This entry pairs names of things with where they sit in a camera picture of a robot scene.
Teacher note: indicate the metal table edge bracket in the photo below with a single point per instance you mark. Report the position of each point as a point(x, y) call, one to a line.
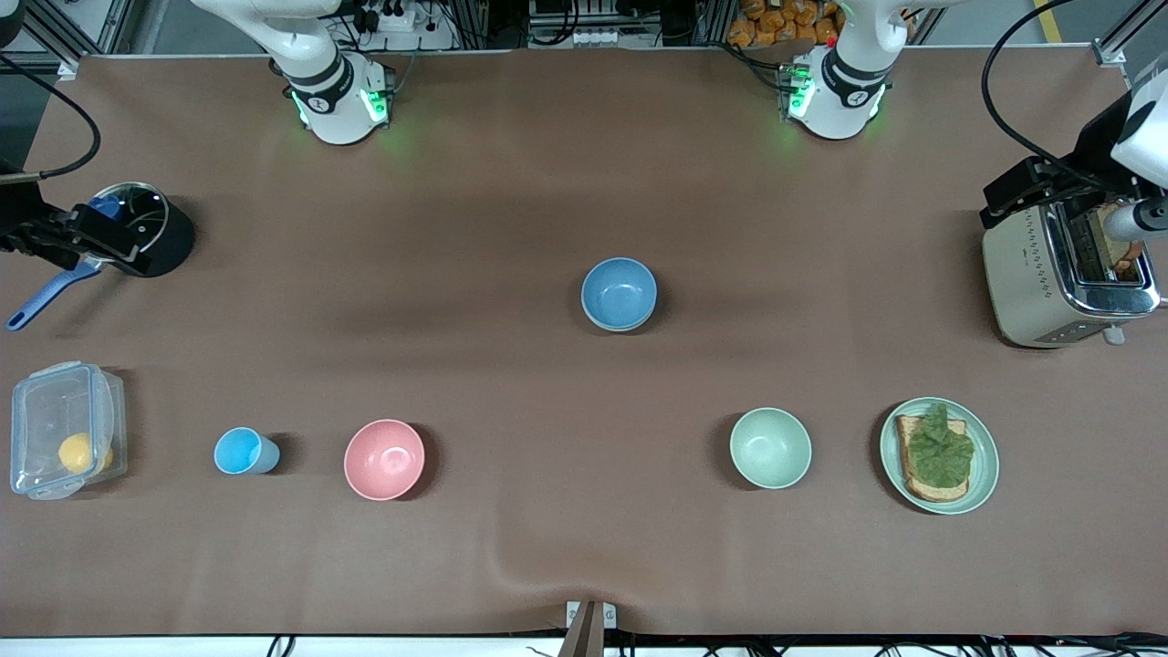
point(591, 620)

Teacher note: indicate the pink bowl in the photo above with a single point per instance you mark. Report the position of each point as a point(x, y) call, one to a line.
point(384, 459)

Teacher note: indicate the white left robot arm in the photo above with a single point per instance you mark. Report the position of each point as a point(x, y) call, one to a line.
point(835, 100)

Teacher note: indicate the brown table cover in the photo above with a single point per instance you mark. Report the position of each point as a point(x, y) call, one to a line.
point(584, 547)

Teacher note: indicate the light blue cup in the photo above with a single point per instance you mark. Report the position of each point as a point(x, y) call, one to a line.
point(239, 451)

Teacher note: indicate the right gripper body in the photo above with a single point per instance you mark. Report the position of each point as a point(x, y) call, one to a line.
point(18, 215)

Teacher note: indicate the green lettuce leaf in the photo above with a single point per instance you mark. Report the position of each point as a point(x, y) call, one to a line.
point(940, 452)

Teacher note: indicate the white power strip with plugs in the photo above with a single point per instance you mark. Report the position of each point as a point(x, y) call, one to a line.
point(392, 16)

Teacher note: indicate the white socket strip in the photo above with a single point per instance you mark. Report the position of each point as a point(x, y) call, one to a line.
point(602, 38)

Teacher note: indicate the clear plastic food container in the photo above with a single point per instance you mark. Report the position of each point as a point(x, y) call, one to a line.
point(46, 411)

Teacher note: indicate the bag of orange snacks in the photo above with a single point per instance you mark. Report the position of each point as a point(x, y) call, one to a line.
point(776, 23)

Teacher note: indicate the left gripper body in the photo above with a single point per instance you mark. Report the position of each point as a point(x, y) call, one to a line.
point(1092, 144)

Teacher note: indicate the light green plate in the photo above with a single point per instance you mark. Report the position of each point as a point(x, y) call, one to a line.
point(985, 465)

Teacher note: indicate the yellow lemon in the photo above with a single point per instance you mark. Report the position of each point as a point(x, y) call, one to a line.
point(78, 453)

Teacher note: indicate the brown bread slice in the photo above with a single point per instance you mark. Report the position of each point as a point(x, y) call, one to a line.
point(1127, 254)

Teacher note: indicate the beige chrome toaster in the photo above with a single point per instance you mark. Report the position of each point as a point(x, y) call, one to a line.
point(1022, 283)

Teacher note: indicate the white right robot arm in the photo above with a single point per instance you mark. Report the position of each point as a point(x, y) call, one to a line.
point(338, 100)

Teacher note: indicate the glass lid with blue knob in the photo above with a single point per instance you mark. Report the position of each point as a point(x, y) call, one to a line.
point(151, 212)

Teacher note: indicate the blue bowl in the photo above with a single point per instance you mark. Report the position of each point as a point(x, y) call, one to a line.
point(619, 292)

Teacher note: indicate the toasted bread slice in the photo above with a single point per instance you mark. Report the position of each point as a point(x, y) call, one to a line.
point(931, 493)

